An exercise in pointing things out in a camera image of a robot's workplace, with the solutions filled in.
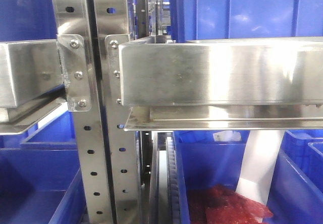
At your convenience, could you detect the left perforated steel upright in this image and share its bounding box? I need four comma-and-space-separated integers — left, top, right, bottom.
52, 0, 114, 223

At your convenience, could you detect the perforated steel upright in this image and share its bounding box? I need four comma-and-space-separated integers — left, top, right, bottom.
94, 0, 142, 223
52, 0, 114, 223

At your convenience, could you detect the upper left blue bin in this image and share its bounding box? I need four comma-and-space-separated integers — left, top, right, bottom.
1, 0, 57, 42

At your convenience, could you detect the lower middle blue bin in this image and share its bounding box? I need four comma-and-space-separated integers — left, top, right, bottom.
174, 130, 250, 223

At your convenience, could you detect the lower right blue bin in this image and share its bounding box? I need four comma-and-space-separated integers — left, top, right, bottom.
265, 130, 322, 223

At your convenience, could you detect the right stainless steel shelf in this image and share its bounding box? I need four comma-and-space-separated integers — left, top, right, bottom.
119, 36, 322, 131

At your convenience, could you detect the lower left blue bin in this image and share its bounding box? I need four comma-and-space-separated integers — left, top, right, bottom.
1, 111, 86, 223

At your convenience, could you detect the upper right blue bin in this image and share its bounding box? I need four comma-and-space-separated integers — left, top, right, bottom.
170, 0, 322, 42

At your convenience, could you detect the stainless steel shelf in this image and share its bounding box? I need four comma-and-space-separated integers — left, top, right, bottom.
119, 36, 322, 131
1, 39, 65, 135

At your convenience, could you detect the right perforated steel upright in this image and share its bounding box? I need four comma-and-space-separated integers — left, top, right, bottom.
94, 0, 142, 223

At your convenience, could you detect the left stainless steel shelf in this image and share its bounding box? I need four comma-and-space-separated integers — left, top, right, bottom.
1, 39, 65, 135

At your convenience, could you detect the blue bin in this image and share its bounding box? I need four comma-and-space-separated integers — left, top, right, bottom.
1, 111, 86, 223
170, 0, 322, 42
265, 130, 322, 223
1, 0, 57, 42
174, 130, 250, 223

